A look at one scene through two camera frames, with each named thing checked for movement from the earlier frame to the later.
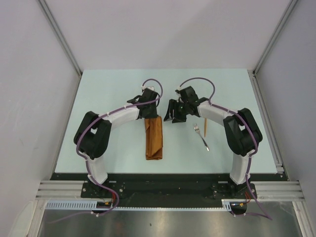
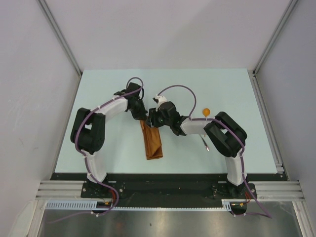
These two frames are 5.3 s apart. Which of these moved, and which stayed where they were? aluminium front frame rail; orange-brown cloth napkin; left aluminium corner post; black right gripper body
Moved: black right gripper body
Stayed: left aluminium corner post; aluminium front frame rail; orange-brown cloth napkin
